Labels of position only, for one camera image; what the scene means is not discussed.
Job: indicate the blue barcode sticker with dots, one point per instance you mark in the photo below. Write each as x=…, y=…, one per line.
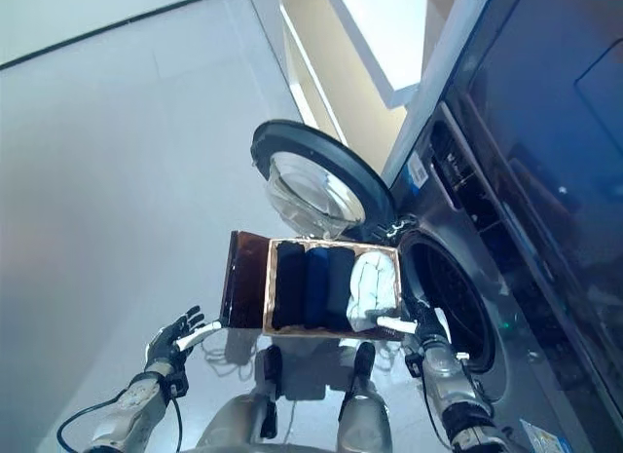
x=416, y=173

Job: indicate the right silver robot leg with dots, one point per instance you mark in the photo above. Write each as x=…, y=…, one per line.
x=365, y=414

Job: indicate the large black rolled garment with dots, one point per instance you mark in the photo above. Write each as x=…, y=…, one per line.
x=288, y=287

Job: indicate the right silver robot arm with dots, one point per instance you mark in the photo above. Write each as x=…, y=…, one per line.
x=452, y=389

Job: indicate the blue garment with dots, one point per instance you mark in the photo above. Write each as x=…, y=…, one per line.
x=317, y=287

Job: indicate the rectangular wicker basket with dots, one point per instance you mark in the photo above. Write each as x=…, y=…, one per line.
x=268, y=287

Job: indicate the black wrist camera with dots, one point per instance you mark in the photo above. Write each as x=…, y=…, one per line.
x=414, y=365
x=178, y=384

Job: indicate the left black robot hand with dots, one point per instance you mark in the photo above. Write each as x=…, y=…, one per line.
x=165, y=348

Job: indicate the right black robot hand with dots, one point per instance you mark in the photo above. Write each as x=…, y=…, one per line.
x=430, y=328

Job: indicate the slim black garment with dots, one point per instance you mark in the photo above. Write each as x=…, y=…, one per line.
x=340, y=287

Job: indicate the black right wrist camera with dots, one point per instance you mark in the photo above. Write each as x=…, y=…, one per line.
x=414, y=365

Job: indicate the round glass washer door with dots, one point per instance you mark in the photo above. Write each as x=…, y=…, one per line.
x=316, y=180

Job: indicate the blue energy label sticker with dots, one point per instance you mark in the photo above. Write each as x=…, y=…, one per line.
x=540, y=436

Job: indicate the grey front-load washing machine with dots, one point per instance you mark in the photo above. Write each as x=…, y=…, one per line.
x=487, y=277

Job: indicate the white built-in cabinet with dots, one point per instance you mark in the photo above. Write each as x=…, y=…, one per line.
x=433, y=58

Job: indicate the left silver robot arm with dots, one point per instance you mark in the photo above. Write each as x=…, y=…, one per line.
x=131, y=404

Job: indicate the white shelf board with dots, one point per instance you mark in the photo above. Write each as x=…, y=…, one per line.
x=370, y=34

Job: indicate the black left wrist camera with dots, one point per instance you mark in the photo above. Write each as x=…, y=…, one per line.
x=178, y=384

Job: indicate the white garment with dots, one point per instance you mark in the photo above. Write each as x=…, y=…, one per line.
x=372, y=282

